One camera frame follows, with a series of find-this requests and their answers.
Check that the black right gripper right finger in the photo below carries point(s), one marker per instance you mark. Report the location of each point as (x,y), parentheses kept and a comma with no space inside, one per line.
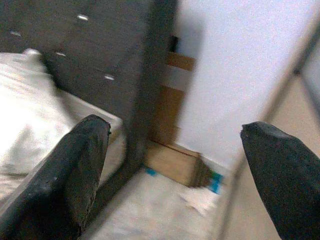
(287,187)

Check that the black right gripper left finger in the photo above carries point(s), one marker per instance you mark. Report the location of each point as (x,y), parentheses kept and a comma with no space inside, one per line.
(57,187)

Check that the white quilted mattress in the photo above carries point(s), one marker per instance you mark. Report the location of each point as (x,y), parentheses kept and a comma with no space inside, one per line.
(75,110)

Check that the white paper scrap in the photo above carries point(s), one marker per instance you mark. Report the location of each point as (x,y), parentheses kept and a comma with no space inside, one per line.
(197,203)

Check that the white pillow with tree print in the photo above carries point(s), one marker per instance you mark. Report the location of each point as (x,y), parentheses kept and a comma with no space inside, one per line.
(25,100)

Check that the blue tape scrap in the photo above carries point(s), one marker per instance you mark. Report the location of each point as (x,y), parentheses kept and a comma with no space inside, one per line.
(150,172)

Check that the brown cardboard box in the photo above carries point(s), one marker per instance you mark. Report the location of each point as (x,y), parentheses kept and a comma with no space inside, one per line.
(172,162)

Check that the brown cardboard sheet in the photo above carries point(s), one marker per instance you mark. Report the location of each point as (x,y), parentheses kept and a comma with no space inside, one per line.
(172,107)

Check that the dark tufted headboard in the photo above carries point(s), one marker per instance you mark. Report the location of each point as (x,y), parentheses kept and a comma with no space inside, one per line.
(87,50)

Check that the grey metal pole frame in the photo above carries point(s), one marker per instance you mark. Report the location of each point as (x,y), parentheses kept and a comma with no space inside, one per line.
(296,71)

